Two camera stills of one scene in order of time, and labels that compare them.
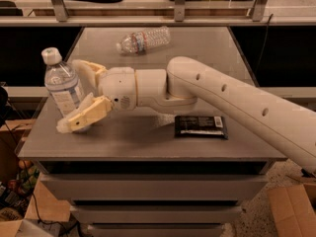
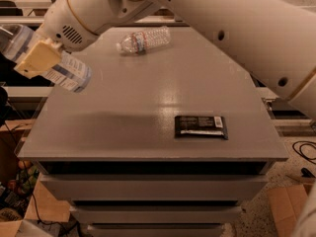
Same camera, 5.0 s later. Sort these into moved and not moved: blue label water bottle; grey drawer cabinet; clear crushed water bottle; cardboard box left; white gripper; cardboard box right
Moved: blue label water bottle; white gripper
Not moved: grey drawer cabinet; cardboard box right; clear crushed water bottle; cardboard box left
